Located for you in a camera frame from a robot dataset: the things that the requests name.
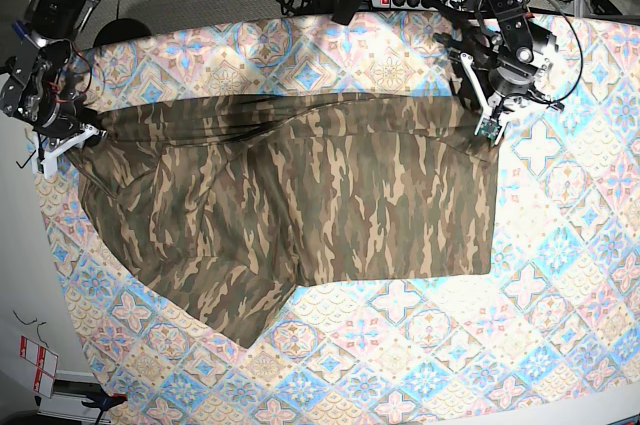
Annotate black round stand base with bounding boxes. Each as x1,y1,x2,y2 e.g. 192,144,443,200
93,18,152,47

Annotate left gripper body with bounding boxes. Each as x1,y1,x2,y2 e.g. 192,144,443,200
449,47,565,145

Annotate camouflage T-shirt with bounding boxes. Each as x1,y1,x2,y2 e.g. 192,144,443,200
68,94,498,347

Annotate black hex key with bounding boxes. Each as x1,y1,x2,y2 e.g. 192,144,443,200
15,147,38,170

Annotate black orange bottom clamp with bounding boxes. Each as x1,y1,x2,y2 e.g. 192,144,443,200
81,392,128,425

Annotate red white label tag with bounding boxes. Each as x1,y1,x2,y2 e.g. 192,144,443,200
20,335,59,398

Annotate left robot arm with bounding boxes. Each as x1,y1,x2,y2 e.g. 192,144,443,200
420,0,564,144

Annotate white power strip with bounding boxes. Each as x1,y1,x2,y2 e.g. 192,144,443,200
362,0,471,12

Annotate blue clamp handle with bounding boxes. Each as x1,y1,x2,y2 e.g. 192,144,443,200
12,20,33,41

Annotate patterned tile tablecloth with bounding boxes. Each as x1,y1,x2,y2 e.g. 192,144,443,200
35,15,639,424

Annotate red black clamp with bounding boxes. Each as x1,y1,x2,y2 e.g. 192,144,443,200
5,56,30,93

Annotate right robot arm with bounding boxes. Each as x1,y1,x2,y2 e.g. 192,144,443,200
1,0,105,178

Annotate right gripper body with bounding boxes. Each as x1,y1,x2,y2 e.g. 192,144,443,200
33,104,106,179

